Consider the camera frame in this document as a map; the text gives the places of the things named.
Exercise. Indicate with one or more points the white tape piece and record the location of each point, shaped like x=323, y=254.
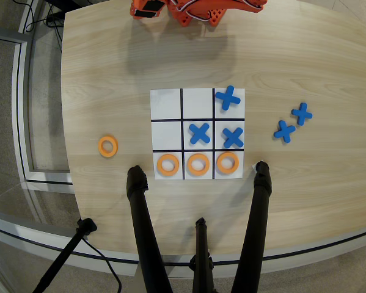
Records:
x=254, y=166

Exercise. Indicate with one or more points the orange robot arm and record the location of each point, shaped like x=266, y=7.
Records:
x=216, y=7

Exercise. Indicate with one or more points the grey metal glass frame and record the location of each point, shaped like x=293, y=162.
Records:
x=19, y=107

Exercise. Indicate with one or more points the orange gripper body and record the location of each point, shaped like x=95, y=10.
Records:
x=143, y=13

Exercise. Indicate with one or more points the white tic-tac-toe grid sheet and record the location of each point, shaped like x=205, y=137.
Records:
x=167, y=103

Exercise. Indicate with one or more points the thin black stand pole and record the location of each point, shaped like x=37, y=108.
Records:
x=63, y=256

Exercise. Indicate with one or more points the blue foam cross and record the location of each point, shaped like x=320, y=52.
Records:
x=228, y=98
x=284, y=131
x=302, y=114
x=199, y=133
x=233, y=137

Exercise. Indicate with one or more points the short black tripod leg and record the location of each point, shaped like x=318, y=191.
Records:
x=202, y=244

